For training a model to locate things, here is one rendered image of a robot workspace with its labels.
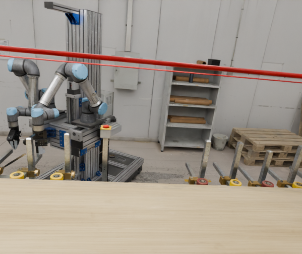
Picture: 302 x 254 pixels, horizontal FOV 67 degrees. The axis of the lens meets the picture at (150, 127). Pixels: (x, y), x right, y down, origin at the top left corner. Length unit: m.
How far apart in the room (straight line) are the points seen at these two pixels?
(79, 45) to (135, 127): 2.41
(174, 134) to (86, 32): 2.86
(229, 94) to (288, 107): 1.32
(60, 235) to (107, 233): 0.22
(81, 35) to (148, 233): 1.82
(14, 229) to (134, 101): 3.33
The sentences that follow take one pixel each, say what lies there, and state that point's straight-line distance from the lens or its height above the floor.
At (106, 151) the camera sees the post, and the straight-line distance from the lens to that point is 1.66.
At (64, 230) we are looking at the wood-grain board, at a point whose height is 0.90.
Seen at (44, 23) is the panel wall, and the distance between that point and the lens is 4.36.
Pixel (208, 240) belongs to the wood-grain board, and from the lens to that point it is 1.29.
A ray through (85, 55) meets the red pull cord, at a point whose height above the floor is 1.75.
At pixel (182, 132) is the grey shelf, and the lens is 4.62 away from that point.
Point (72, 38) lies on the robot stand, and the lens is 2.49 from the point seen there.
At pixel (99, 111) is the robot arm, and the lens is 2.09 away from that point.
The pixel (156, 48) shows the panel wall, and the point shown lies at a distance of 4.22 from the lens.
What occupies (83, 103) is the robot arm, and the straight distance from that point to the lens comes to 2.21.
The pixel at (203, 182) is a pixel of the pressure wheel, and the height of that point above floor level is 0.90.
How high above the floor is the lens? 1.77
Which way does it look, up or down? 19 degrees down
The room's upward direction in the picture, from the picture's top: 6 degrees clockwise
